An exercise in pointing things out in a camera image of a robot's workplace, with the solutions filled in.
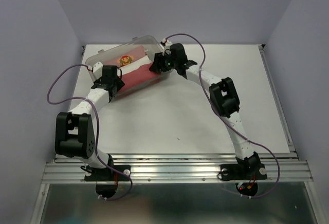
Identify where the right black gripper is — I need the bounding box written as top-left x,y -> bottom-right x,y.
149,50 -> 178,73

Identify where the dusty red t shirt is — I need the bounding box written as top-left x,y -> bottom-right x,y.
118,63 -> 160,94

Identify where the clear plastic storage bin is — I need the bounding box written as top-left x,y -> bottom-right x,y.
85,35 -> 172,96

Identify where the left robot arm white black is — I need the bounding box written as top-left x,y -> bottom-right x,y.
55,62 -> 125,180

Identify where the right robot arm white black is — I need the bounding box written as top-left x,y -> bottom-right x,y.
150,40 -> 267,181

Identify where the pink rolled mario t shirt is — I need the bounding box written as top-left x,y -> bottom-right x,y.
108,46 -> 146,67

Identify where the white rolled t shirt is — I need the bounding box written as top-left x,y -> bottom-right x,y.
120,56 -> 152,74

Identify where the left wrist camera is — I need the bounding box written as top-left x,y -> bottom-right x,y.
87,62 -> 103,80

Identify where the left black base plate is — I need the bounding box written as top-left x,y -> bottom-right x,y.
80,164 -> 131,182

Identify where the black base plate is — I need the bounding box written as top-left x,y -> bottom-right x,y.
217,163 -> 267,181
80,164 -> 131,182

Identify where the aluminium frame rail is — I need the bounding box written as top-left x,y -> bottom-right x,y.
42,152 -> 313,184

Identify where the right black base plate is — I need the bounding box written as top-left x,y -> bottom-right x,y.
217,163 -> 267,181

